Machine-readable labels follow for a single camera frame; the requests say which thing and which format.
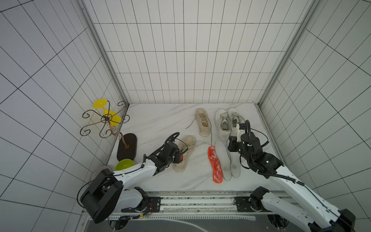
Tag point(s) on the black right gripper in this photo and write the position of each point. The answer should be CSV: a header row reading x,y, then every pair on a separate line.
x,y
235,142

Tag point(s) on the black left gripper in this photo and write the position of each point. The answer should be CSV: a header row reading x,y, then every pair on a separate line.
x,y
177,157

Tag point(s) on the beige sneaker red label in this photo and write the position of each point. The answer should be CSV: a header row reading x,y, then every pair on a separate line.
x,y
203,122
187,146

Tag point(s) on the grey shoe insole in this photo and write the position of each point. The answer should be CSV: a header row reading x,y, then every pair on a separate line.
x,y
224,159
235,164

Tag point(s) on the red translucent shoe insole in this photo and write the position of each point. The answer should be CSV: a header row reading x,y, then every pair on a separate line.
x,y
216,166

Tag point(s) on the white leather sneaker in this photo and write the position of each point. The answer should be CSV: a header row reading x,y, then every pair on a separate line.
x,y
222,124
235,119

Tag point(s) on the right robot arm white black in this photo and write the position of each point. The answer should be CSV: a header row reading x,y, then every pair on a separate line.
x,y
313,213

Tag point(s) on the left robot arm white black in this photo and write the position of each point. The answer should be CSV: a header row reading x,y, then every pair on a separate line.
x,y
115,191

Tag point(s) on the dark oval stand base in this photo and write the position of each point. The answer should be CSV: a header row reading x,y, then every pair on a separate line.
x,y
127,146

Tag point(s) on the green plastic bowl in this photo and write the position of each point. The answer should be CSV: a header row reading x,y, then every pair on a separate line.
x,y
124,164

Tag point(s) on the pink glass bowl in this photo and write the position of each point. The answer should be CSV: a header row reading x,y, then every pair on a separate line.
x,y
98,170

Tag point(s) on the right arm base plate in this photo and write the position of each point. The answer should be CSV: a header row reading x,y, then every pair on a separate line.
x,y
245,204

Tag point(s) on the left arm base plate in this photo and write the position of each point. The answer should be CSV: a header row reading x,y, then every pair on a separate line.
x,y
147,205

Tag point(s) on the aluminium mounting rail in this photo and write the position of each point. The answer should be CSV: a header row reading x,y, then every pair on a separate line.
x,y
214,204

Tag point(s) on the scrolled metal wire stand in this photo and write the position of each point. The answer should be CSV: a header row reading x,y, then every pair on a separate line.
x,y
106,130

